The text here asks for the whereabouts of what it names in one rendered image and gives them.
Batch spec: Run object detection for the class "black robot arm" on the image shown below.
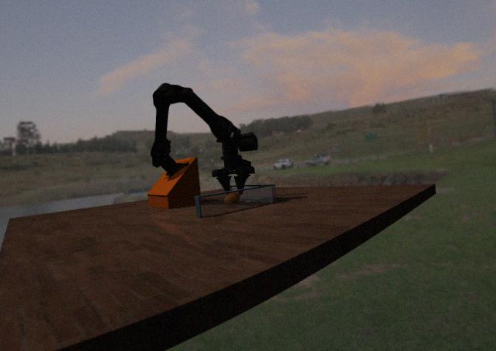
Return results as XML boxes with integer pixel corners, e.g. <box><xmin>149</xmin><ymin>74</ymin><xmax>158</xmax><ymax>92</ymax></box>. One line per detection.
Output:
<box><xmin>151</xmin><ymin>83</ymin><xmax>258</xmax><ymax>175</ymax></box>

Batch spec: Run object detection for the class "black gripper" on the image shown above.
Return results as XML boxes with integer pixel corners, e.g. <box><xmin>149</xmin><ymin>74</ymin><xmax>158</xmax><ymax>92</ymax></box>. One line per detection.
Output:
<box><xmin>212</xmin><ymin>152</ymin><xmax>255</xmax><ymax>192</ymax></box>

